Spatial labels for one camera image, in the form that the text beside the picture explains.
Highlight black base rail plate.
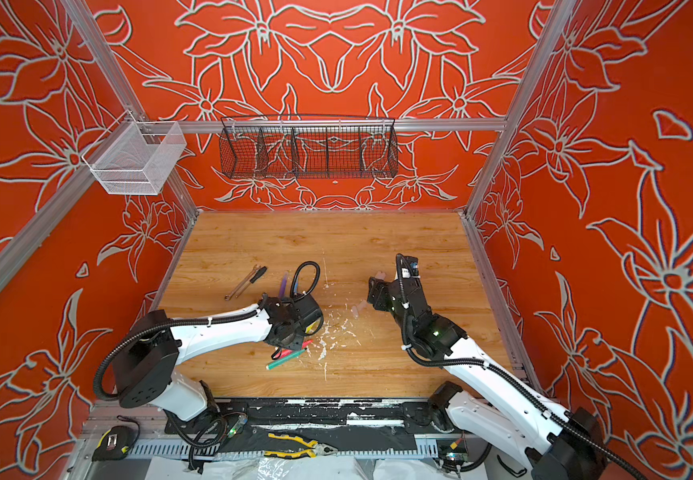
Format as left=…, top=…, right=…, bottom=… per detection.
left=165, top=397, right=443, bottom=436

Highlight grey cable duct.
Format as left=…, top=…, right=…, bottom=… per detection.
left=123, top=436, right=443, bottom=461

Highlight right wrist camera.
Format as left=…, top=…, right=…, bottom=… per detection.
left=399, top=255, right=420, bottom=290

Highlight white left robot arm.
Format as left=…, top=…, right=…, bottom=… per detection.
left=92, top=261, right=324, bottom=422

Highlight black wire basket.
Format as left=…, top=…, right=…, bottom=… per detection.
left=218, top=115, right=399, bottom=180

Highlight yellow handled pliers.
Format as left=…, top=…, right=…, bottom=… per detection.
left=264, top=433, right=340, bottom=460

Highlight green highlighter pen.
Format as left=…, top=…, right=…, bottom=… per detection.
left=266, top=349, right=308, bottom=370

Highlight pink highlighter pen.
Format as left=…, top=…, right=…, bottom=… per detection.
left=286, top=340, right=314, bottom=355

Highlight purple highlighter pen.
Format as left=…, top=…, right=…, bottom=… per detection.
left=278, top=271, right=290, bottom=298

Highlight white mesh basket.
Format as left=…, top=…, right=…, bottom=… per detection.
left=82, top=121, right=186, bottom=196

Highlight black handled screwdriver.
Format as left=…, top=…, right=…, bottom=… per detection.
left=234, top=266, right=268, bottom=298

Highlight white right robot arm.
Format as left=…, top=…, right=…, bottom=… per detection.
left=367, top=253, right=644, bottom=479

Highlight left tape measure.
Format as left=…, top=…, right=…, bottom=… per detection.
left=92, top=425, right=138, bottom=462

